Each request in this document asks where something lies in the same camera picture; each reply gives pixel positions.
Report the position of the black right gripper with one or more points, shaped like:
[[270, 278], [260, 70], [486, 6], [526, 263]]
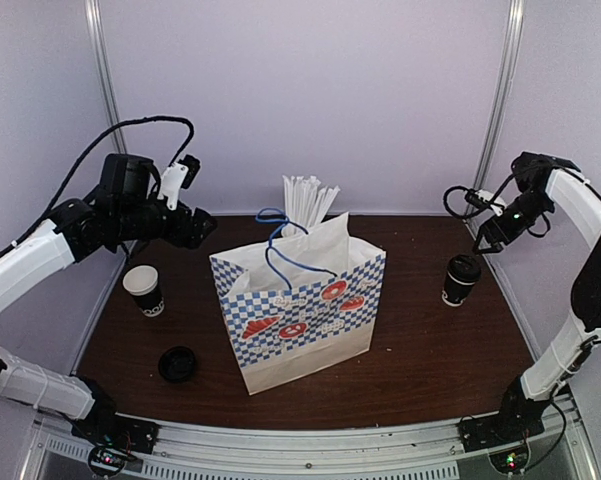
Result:
[[489, 228]]

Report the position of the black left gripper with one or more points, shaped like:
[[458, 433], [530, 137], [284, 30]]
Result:
[[193, 237]]

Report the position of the black paper cups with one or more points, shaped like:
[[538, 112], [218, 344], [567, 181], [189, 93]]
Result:
[[142, 283]]

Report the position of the black plastic cup lid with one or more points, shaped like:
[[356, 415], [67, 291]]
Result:
[[464, 268]]

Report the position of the black paper coffee cup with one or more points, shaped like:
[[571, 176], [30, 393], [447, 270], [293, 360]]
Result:
[[457, 288]]

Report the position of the blue checkered paper bag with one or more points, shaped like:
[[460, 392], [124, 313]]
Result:
[[293, 306]]

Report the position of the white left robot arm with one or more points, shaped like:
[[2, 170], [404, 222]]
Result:
[[48, 325]]

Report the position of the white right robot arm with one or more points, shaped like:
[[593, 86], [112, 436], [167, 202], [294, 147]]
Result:
[[547, 183]]

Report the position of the remaining black lids stack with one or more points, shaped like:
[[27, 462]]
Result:
[[177, 365]]

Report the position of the wrapped white straws bundle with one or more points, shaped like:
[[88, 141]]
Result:
[[307, 199]]

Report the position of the white right camera bracket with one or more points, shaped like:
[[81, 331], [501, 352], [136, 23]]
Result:
[[483, 201]]

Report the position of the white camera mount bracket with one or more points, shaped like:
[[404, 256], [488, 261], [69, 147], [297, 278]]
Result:
[[178, 176]]

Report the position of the right aluminium frame post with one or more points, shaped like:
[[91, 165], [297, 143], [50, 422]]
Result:
[[506, 73]]

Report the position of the aluminium frame post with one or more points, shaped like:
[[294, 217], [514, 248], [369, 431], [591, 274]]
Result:
[[506, 73], [97, 38]]

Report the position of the left aluminium frame post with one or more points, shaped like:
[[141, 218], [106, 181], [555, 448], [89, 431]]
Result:
[[97, 38]]

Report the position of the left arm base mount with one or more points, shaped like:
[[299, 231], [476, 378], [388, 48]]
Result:
[[117, 445]]

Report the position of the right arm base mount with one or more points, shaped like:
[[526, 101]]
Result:
[[509, 452]]

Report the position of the aluminium front rail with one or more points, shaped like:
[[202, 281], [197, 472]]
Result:
[[432, 450]]

